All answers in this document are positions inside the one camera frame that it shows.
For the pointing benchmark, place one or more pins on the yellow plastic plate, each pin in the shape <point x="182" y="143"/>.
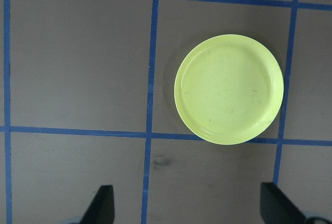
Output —
<point x="228" y="89"/>

